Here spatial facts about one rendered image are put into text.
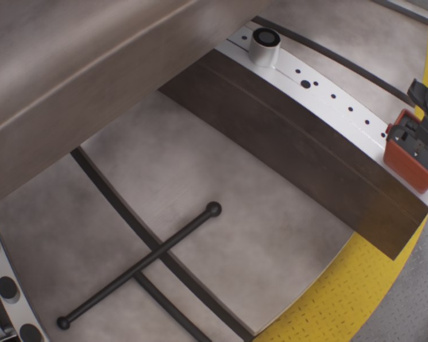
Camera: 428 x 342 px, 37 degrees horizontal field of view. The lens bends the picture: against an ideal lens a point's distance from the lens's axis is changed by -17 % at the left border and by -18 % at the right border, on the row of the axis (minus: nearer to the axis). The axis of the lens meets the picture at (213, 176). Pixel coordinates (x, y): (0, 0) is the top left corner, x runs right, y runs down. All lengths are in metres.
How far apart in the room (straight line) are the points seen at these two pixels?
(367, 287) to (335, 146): 0.71
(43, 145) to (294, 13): 1.41
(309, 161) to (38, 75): 0.96
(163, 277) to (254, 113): 0.51
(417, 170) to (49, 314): 1.13
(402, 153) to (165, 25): 0.68
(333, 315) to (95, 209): 0.88
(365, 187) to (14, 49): 1.09
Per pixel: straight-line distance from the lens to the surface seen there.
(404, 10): 2.83
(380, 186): 1.90
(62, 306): 2.00
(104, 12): 1.42
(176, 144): 2.21
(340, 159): 1.93
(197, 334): 1.93
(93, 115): 1.51
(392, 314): 2.44
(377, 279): 2.46
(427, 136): 1.54
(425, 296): 2.52
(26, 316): 1.62
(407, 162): 1.76
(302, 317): 2.35
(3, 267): 1.67
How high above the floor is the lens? 2.20
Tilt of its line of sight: 61 degrees down
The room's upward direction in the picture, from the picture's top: 9 degrees clockwise
